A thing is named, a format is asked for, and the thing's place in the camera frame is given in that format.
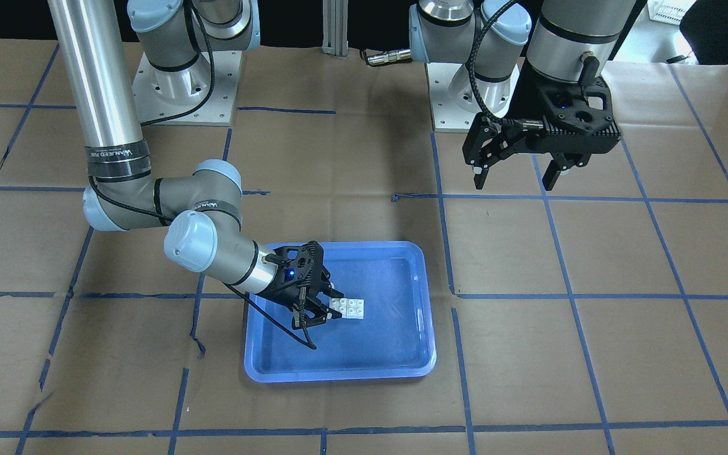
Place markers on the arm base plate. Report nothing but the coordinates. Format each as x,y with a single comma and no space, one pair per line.
451,100
159,94

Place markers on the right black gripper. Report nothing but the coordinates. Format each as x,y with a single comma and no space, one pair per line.
282,291

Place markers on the blue plastic tray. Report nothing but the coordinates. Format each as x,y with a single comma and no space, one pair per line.
393,339

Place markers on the white block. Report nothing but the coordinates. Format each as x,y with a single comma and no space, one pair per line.
341,305
355,309

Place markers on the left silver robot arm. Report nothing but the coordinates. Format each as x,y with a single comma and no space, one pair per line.
569,42

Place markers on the white crate background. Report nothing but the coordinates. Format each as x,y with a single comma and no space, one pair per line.
669,12

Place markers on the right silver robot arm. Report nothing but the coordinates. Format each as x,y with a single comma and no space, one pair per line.
201,212

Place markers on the metal connector plug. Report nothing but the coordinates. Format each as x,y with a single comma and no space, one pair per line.
388,57

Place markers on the aluminium profile post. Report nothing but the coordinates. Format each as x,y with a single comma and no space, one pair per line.
335,14

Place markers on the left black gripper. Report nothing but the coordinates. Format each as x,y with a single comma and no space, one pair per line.
524,105

